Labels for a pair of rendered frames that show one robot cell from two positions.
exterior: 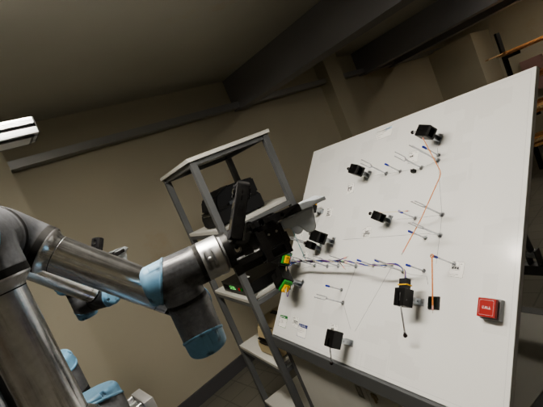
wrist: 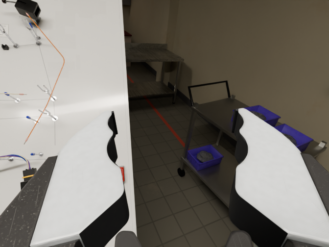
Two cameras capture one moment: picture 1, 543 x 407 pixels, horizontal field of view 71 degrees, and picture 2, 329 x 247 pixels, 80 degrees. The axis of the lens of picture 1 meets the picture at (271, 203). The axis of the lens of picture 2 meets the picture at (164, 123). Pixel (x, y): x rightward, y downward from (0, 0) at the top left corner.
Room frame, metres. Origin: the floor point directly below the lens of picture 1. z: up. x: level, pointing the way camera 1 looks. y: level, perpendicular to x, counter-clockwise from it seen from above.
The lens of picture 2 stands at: (0.74, 0.03, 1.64)
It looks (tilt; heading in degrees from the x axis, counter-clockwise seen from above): 32 degrees down; 280
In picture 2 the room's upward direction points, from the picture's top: 7 degrees clockwise
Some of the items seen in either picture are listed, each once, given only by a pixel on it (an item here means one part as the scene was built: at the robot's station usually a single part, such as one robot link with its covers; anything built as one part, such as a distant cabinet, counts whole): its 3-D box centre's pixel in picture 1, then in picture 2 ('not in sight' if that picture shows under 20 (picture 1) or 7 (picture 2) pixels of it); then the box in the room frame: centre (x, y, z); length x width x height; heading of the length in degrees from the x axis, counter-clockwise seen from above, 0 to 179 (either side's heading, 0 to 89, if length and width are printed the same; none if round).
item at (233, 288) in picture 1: (257, 275); not in sight; (2.19, 0.24, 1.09); 0.35 x 0.33 x 0.07; 28
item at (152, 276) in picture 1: (174, 276); not in sight; (0.68, 0.21, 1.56); 0.11 x 0.08 x 0.09; 103
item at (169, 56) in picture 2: not in sight; (125, 75); (2.03, -3.00, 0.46); 1.80 x 0.68 x 0.93; 39
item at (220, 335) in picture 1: (197, 320); not in sight; (0.70, 0.22, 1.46); 0.11 x 0.08 x 0.11; 13
